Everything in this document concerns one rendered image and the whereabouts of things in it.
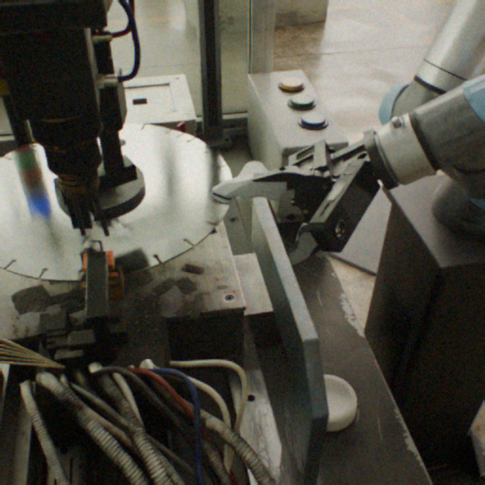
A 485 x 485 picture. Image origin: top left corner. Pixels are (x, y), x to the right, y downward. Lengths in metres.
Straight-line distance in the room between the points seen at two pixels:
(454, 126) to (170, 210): 0.33
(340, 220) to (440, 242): 0.39
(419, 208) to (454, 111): 0.43
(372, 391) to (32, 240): 0.45
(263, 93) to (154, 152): 0.33
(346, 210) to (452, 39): 0.27
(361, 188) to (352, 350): 0.24
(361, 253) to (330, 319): 1.24
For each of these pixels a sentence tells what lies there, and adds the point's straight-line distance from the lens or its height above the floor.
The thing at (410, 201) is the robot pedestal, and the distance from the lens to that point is 1.07.
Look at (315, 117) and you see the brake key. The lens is 0.96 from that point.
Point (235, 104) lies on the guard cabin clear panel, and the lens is 1.21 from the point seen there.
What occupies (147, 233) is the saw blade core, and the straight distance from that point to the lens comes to 0.65.
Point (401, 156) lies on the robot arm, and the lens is 0.65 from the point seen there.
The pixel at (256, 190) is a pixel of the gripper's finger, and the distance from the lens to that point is 0.68.
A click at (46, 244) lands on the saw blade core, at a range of 0.66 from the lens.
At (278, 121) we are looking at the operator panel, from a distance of 0.96.
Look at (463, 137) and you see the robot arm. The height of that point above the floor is 1.05.
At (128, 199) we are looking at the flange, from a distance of 0.69.
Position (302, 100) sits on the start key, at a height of 0.91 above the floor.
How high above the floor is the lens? 1.36
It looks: 42 degrees down
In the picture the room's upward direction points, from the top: straight up
